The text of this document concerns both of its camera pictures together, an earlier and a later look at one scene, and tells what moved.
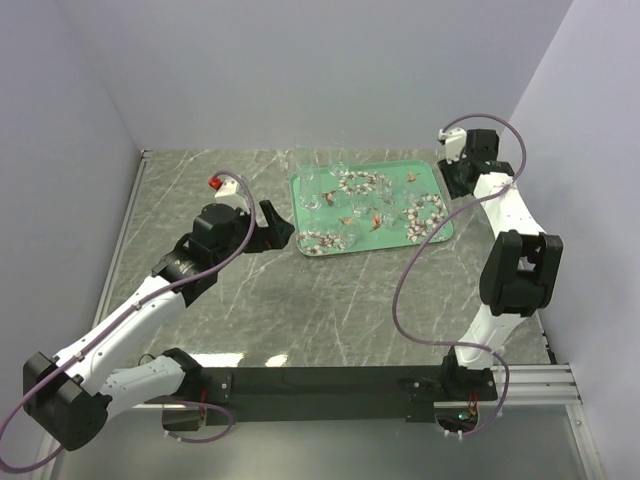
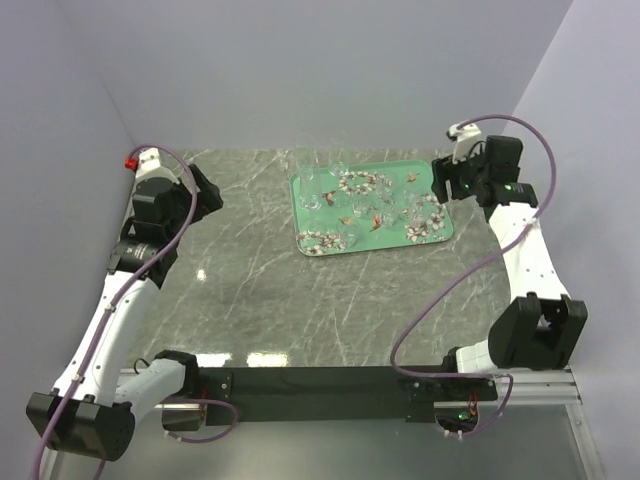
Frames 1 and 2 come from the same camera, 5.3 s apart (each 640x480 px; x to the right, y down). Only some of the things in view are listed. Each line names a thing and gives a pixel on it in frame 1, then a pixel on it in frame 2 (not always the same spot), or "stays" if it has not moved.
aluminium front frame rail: [528, 385] stays
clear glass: [348, 228] stays
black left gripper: [273, 236] to [207, 200]
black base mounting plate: [228, 394] stays
